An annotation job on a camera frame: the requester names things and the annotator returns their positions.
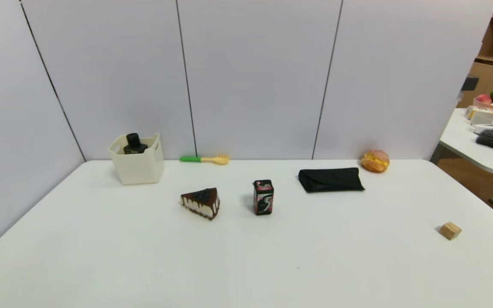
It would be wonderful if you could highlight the black green pump bottle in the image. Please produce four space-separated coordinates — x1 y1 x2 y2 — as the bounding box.
123 133 148 155

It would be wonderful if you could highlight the black pink gum box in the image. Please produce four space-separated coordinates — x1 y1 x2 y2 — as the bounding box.
253 180 274 216

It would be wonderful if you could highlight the small white box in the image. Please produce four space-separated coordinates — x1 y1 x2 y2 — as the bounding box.
470 110 493 125

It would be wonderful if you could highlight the green yellow toy fork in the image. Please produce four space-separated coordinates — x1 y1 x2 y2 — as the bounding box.
180 154 230 165

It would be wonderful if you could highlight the chocolate cake slice toy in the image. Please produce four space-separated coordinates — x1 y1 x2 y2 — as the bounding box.
181 187 220 221

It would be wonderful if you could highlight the black glasses case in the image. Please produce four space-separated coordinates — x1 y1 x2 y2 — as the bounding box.
298 167 365 193

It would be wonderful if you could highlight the cream plastic basket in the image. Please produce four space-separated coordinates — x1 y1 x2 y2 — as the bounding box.
107 133 165 185

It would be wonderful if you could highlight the toy burger bun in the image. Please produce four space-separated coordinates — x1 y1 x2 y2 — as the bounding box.
360 149 390 174

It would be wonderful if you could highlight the small wooden block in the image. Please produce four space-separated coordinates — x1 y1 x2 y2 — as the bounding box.
440 222 462 240

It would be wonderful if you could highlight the white side table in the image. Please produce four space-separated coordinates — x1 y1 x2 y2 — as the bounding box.
439 107 493 175

